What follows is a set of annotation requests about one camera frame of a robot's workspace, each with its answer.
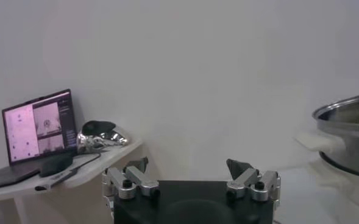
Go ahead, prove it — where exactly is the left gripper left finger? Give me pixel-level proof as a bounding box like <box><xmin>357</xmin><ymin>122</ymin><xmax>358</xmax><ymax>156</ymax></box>
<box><xmin>102</xmin><ymin>156</ymin><xmax>161</xmax><ymax>200</ymax></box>

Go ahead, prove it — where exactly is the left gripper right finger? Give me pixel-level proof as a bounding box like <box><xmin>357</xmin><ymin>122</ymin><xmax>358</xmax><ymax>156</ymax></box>
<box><xmin>226</xmin><ymin>158</ymin><xmax>281</xmax><ymax>202</ymax></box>

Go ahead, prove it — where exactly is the perforated steel steamer basket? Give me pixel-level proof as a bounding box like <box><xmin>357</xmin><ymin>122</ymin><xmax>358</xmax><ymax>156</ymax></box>
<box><xmin>294</xmin><ymin>93</ymin><xmax>359</xmax><ymax>180</ymax></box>

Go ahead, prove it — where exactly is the white side table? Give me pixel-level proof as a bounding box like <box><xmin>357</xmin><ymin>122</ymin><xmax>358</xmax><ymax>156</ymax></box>
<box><xmin>0</xmin><ymin>138</ymin><xmax>143</xmax><ymax>224</ymax></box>

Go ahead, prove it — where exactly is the shiny chrome headset device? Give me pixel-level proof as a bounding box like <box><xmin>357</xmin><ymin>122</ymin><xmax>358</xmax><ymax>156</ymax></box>
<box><xmin>76</xmin><ymin>120</ymin><xmax>130</xmax><ymax>153</ymax></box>

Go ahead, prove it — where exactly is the dark usb hub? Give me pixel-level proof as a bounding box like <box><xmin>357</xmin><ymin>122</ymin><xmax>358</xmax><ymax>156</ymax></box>
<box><xmin>34</xmin><ymin>169</ymin><xmax>79</xmax><ymax>192</ymax></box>

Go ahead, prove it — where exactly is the open dark laptop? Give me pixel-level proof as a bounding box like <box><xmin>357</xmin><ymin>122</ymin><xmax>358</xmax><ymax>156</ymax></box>
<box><xmin>0</xmin><ymin>88</ymin><xmax>79</xmax><ymax>191</ymax></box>

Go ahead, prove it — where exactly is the thin black desk cable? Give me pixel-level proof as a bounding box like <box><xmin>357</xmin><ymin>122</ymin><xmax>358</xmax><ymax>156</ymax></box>
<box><xmin>72</xmin><ymin>152</ymin><xmax>102</xmax><ymax>173</ymax></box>

